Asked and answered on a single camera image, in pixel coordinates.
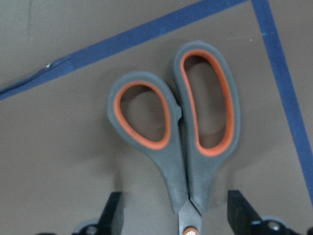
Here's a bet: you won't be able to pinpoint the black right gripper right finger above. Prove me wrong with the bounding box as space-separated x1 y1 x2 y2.
227 190 262 235

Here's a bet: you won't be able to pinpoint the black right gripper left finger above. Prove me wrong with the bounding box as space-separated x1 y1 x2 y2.
97 191 122 235

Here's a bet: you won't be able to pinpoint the grey orange handled scissors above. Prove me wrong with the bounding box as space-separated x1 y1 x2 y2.
107 41 241 235

